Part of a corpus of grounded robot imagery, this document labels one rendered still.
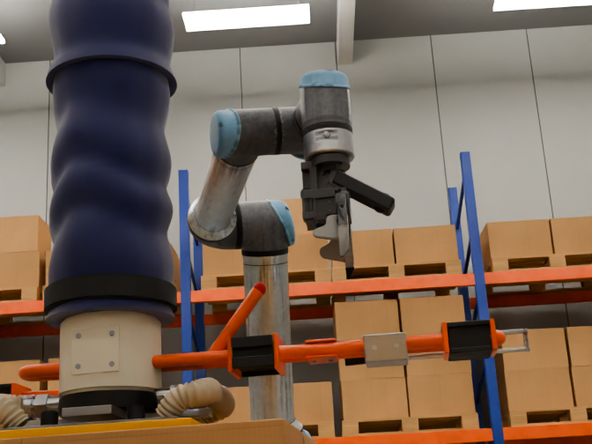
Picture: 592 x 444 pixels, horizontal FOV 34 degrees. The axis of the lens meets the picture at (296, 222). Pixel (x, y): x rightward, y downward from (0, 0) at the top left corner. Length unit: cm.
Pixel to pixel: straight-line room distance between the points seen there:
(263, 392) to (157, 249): 85
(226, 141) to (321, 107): 20
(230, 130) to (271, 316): 71
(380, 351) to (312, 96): 47
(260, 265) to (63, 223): 78
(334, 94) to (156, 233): 40
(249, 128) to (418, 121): 929
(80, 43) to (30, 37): 957
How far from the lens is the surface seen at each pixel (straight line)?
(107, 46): 178
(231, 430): 143
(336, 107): 174
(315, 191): 169
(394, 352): 160
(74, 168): 171
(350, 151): 172
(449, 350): 159
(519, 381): 907
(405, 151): 1093
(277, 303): 239
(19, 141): 1149
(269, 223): 236
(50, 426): 158
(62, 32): 184
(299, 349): 161
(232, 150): 183
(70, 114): 176
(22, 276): 956
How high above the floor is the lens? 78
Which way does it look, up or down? 18 degrees up
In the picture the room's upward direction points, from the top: 3 degrees counter-clockwise
